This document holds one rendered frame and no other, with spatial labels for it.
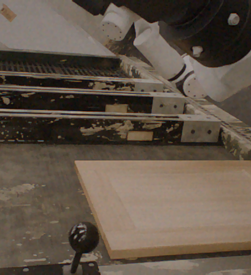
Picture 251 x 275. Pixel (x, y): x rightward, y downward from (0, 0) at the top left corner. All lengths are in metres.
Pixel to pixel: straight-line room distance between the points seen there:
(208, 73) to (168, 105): 1.04
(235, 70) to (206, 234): 0.38
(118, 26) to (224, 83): 0.54
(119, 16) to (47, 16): 3.67
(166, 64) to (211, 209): 0.40
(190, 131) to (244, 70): 0.81
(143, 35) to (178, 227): 0.52
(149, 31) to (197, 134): 0.38
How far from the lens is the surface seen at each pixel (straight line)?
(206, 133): 1.35
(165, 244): 0.77
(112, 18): 1.04
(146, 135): 1.28
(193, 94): 1.14
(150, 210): 0.87
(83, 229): 0.51
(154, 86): 1.79
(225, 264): 0.71
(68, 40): 4.76
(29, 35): 4.73
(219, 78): 0.53
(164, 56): 1.12
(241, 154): 1.27
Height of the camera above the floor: 1.68
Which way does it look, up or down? 25 degrees down
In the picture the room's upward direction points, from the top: 56 degrees counter-clockwise
